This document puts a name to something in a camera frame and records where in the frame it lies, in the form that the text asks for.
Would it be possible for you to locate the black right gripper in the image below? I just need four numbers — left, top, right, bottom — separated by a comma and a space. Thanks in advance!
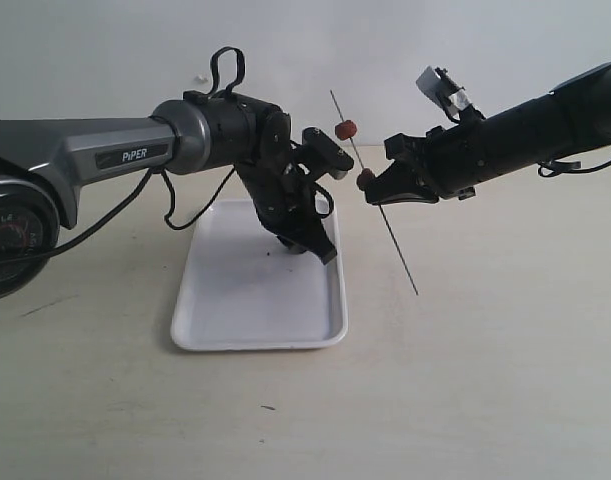
363, 126, 476, 205

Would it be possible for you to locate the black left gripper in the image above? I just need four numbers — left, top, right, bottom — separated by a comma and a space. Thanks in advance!
247, 149, 337, 265

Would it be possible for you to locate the thin metal skewer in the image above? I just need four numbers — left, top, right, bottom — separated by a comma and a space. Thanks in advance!
329, 89, 420, 297

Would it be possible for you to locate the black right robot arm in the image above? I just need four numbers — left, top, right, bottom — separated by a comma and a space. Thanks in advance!
357, 62, 611, 205

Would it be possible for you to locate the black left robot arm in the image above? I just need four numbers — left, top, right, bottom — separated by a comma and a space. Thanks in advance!
0, 91, 353, 299

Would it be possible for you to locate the white rectangular plastic tray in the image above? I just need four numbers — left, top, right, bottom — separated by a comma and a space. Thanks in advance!
170, 199, 349, 352

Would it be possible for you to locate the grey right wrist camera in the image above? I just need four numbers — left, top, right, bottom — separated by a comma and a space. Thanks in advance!
416, 66, 472, 123

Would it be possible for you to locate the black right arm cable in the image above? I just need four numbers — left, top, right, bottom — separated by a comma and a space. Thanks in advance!
537, 152, 611, 177

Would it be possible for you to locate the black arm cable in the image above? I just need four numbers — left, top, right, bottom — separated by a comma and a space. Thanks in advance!
537, 152, 611, 177
0, 47, 336, 271

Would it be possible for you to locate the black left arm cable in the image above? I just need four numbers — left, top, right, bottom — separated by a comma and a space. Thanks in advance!
0, 47, 336, 271

